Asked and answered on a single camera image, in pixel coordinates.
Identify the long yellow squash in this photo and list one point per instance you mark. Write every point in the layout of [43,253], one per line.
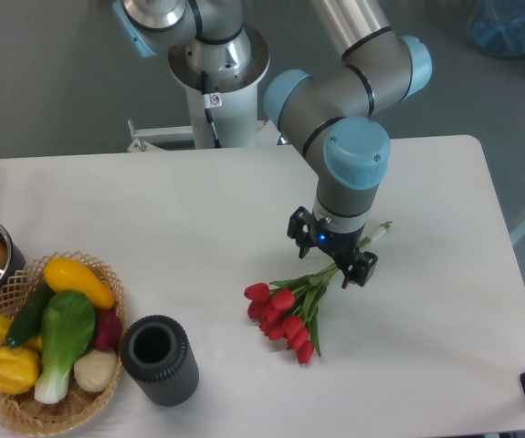
[63,274]

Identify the dark grey ribbed vase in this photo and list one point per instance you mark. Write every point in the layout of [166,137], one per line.
[157,354]

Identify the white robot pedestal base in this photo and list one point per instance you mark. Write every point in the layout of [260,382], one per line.
[221,87]

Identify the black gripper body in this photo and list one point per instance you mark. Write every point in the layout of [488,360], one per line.
[341,247]

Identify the beige garlic bulb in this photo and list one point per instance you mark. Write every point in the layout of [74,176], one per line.
[94,371]

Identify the red radish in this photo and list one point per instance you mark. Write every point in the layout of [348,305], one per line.
[107,331]

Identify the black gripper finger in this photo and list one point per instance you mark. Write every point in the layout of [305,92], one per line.
[358,267]
[299,230]

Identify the dark green cucumber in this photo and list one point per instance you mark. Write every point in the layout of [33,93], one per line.
[28,319]

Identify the blue plastic bags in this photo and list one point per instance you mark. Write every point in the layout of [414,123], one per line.
[497,28]

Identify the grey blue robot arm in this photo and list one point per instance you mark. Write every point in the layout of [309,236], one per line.
[328,121]

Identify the green bok choy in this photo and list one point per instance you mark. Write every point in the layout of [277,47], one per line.
[67,328]

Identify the woven wicker basket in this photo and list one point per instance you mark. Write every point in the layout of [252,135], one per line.
[21,413]

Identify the yellow bell pepper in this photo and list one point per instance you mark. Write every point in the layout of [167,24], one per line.
[19,370]

